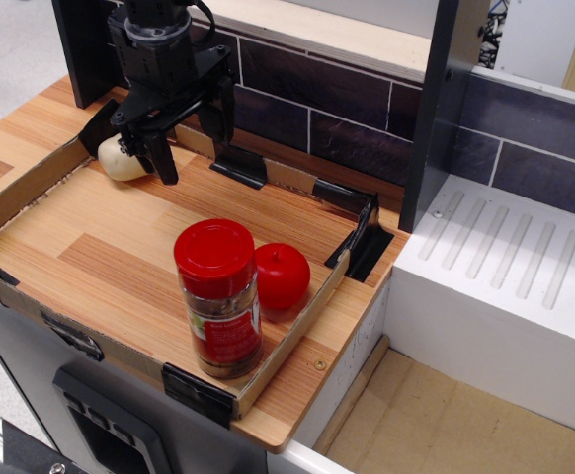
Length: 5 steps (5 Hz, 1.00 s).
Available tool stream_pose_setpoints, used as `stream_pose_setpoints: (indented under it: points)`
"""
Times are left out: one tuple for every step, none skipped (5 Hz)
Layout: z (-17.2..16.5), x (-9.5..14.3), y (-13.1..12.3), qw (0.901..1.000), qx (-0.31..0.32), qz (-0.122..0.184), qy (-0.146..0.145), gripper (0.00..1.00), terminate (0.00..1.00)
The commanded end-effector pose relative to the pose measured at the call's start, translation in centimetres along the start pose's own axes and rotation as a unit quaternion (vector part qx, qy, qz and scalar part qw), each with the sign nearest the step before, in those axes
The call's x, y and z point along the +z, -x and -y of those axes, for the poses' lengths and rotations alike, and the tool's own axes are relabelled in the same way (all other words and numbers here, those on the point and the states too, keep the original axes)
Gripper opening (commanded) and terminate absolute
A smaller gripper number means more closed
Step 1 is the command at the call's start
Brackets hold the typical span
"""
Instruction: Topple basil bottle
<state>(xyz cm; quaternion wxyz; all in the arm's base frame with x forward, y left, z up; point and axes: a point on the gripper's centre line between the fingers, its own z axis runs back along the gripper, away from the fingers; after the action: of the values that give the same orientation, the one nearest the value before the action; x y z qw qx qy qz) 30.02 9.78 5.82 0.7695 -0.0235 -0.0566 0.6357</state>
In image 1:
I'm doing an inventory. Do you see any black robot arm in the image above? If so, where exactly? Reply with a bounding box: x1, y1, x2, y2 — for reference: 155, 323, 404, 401
108, 1, 234, 185

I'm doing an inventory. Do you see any red-capped basil spice bottle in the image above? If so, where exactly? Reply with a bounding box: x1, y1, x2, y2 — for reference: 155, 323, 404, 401
174, 219, 263, 379

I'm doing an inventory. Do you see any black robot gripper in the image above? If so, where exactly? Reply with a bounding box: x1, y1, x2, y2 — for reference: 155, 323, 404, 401
108, 13, 235, 186

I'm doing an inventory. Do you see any cardboard fence with black tape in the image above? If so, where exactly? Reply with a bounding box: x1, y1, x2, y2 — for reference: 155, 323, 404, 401
0, 95, 407, 446

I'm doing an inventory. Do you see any white drainer sink unit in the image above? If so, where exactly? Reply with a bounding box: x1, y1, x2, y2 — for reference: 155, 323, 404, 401
384, 176, 575, 429

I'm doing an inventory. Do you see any dark grey left post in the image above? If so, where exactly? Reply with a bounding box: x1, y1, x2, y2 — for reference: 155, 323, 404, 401
51, 0, 127, 109

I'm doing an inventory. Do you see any cream toy garlic bulb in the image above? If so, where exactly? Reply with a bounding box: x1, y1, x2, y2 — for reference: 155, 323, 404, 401
97, 133, 148, 182

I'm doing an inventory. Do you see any red toy apple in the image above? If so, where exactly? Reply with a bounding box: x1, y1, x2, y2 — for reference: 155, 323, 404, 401
255, 243, 310, 310

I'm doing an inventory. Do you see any dark grey vertical post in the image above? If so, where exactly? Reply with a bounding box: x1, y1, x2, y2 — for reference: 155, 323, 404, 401
399, 0, 489, 233

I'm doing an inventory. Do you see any grey oven control panel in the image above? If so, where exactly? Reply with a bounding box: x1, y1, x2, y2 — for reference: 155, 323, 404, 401
53, 369, 171, 473

